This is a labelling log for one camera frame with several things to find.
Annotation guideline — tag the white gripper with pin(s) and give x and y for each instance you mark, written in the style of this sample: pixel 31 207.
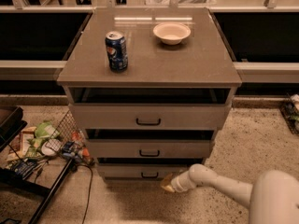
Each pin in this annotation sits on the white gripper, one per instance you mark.
pixel 176 186

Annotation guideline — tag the grey bottom drawer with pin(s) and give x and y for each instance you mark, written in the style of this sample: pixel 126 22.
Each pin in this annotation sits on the grey bottom drawer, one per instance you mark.
pixel 142 168

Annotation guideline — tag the grey drawer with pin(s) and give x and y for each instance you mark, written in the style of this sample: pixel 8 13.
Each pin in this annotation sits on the grey drawer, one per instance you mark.
pixel 150 108
pixel 108 143
pixel 142 168

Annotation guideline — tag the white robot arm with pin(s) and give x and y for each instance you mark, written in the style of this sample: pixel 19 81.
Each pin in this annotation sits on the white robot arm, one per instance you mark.
pixel 272 199

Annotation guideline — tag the grey middle drawer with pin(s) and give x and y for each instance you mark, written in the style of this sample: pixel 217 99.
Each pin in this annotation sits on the grey middle drawer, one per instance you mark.
pixel 108 143

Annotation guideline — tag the grey drawer cabinet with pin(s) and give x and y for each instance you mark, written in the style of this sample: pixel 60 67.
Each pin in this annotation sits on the grey drawer cabinet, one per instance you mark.
pixel 199 61

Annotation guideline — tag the grey top drawer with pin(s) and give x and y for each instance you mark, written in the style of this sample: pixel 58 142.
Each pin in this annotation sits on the grey top drawer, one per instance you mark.
pixel 150 108

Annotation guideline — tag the green snack bag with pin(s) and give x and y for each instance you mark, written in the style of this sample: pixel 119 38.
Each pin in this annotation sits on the green snack bag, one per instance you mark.
pixel 42 141

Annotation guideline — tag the blue snack packet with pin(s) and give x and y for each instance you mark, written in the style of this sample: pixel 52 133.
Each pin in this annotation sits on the blue snack packet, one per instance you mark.
pixel 23 169

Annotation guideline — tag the white paper bowl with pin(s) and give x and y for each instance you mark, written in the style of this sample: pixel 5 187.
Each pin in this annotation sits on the white paper bowl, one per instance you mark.
pixel 171 33

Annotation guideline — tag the blue Pepsi can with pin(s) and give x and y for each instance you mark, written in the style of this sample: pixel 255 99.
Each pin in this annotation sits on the blue Pepsi can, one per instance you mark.
pixel 116 51

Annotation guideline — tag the wire basket left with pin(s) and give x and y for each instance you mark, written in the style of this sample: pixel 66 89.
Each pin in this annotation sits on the wire basket left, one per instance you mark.
pixel 61 135

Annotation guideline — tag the wire basket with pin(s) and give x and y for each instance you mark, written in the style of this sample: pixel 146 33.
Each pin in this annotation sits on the wire basket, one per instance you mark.
pixel 61 135
pixel 290 112

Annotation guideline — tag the wire basket right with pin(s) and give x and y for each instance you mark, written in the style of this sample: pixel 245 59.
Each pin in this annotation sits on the wire basket right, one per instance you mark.
pixel 290 112

